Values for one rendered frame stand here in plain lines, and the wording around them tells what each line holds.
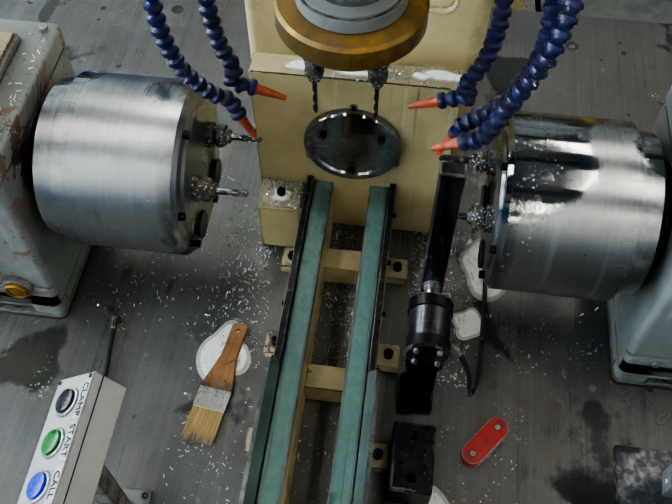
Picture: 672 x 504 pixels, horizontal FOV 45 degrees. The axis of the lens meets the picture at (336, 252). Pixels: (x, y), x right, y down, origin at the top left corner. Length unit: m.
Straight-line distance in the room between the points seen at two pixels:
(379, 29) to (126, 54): 0.90
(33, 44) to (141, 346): 0.48
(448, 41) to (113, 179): 0.52
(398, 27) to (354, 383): 0.48
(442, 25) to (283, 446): 0.63
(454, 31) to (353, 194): 0.31
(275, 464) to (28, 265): 0.47
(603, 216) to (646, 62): 0.77
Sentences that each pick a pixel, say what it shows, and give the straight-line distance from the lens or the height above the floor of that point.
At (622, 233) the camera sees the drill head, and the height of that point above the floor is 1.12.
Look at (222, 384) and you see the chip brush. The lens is 1.26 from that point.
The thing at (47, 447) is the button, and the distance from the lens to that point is 0.98.
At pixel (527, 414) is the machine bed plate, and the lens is 1.27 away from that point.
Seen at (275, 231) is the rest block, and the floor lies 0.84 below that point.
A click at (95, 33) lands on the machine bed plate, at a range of 1.81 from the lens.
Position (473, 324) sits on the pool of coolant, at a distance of 1.32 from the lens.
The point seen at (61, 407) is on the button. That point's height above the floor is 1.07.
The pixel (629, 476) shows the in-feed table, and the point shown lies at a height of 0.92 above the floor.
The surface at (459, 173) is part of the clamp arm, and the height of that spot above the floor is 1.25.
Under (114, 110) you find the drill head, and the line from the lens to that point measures 1.12.
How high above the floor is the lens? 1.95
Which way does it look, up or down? 56 degrees down
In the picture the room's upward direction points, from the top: straight up
